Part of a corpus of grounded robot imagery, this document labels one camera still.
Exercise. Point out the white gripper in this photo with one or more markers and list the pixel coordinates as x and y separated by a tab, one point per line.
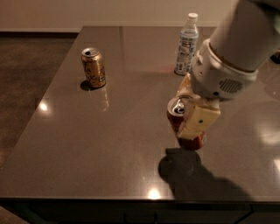
217	76

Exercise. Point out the red coke can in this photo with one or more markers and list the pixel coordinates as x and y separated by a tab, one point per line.
175	114

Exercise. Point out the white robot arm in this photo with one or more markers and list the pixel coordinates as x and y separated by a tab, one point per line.
228	62

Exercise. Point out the gold soda can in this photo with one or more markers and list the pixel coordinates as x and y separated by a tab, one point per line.
93	66

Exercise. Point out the clear plastic water bottle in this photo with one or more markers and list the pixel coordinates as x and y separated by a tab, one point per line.
188	38

